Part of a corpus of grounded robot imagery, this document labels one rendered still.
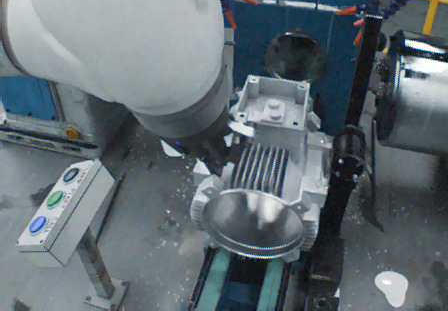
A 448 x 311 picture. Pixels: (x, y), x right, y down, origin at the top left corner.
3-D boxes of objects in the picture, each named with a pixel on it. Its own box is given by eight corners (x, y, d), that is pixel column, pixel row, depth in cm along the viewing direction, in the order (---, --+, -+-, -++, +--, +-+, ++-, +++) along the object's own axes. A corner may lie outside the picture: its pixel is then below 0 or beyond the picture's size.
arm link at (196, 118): (130, 13, 34) (150, 48, 40) (96, 108, 32) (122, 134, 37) (233, 22, 33) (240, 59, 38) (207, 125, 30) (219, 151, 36)
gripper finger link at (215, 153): (202, 102, 44) (215, 103, 43) (220, 138, 54) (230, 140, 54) (193, 137, 43) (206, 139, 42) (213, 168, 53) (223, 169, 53)
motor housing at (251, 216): (222, 169, 83) (221, 89, 70) (317, 185, 80) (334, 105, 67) (193, 251, 69) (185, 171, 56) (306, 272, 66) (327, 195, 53)
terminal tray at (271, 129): (245, 110, 72) (246, 74, 67) (306, 119, 70) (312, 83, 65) (229, 156, 64) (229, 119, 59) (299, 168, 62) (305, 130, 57)
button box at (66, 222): (86, 185, 68) (67, 163, 65) (116, 180, 65) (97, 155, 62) (35, 268, 56) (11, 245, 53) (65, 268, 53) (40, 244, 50)
